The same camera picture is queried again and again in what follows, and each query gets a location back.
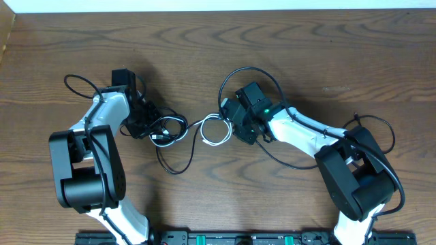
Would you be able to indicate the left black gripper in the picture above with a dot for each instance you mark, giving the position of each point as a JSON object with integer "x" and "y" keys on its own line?
{"x": 137, "y": 132}

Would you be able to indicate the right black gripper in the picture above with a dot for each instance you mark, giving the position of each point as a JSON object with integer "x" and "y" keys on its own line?
{"x": 240, "y": 133}

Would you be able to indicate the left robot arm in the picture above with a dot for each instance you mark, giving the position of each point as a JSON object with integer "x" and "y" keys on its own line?
{"x": 87, "y": 168}

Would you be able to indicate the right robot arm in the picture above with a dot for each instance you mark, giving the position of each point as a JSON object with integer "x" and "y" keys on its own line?
{"x": 357, "y": 175}

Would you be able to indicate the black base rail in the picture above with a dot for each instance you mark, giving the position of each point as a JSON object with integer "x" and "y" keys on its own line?
{"x": 306, "y": 238}

